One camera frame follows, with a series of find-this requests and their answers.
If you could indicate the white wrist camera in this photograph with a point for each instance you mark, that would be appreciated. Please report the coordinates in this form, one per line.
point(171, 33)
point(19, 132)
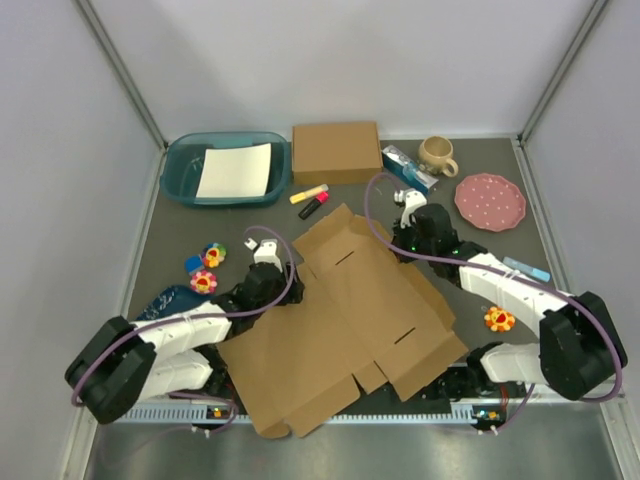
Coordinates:
point(410, 200)
point(265, 251)

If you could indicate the blue toothbrush package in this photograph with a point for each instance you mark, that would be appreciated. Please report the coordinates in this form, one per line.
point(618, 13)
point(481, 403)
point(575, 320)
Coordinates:
point(407, 170)

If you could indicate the white paper sheet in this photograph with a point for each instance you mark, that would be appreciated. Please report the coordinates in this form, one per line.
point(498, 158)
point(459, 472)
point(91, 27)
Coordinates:
point(235, 173)

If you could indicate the grey slotted cable duct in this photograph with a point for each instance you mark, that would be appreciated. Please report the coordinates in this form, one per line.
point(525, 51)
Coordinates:
point(200, 413)

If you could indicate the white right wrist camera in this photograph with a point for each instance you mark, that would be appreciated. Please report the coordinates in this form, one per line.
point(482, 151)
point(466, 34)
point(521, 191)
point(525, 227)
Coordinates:
point(410, 200)

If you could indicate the dark blue patterned pouch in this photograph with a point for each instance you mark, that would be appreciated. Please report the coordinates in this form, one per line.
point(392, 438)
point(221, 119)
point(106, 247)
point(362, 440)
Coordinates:
point(171, 301)

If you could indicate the black pink highlighter pen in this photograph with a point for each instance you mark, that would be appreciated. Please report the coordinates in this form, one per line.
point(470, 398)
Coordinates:
point(313, 205)

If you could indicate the beige ceramic mug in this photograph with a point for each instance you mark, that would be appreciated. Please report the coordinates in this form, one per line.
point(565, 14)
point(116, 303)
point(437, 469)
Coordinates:
point(435, 156)

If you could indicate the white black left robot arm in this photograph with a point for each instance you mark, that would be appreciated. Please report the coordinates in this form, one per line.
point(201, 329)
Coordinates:
point(128, 362)

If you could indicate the closed brown cardboard box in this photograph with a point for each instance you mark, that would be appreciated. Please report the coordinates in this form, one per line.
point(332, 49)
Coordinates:
point(335, 153)

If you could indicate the pink dotted plate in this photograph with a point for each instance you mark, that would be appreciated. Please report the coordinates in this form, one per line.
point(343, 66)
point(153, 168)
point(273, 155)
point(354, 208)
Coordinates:
point(490, 202)

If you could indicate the teal plastic bin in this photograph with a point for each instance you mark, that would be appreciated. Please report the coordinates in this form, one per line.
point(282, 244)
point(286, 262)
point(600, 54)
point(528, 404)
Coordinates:
point(184, 162)

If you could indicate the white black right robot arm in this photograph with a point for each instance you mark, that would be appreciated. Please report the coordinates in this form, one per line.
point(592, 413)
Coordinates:
point(577, 347)

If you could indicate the light blue marker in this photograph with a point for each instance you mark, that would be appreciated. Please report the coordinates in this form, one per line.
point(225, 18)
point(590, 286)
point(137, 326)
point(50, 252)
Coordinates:
point(533, 272)

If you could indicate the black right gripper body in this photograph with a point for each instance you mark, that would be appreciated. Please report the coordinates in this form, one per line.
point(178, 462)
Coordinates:
point(410, 239)

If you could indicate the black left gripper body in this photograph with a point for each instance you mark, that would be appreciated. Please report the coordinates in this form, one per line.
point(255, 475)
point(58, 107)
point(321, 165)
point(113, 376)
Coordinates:
point(279, 289)

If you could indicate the brown cardboard box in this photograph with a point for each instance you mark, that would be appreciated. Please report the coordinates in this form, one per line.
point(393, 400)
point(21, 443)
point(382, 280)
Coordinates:
point(365, 320)
point(335, 153)

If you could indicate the pink plush flower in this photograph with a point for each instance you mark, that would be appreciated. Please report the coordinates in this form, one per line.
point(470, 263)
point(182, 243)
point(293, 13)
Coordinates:
point(203, 282)

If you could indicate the orange plush flower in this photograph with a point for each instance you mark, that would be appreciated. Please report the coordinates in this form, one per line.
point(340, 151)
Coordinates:
point(499, 320)

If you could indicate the yellow highlighter pen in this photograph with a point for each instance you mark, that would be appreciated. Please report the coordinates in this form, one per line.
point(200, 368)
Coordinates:
point(308, 194)

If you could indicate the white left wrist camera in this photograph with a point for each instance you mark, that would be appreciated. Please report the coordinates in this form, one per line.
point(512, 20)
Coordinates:
point(265, 251)

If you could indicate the green yellow plush flower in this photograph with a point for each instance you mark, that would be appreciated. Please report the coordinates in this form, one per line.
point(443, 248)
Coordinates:
point(213, 255)

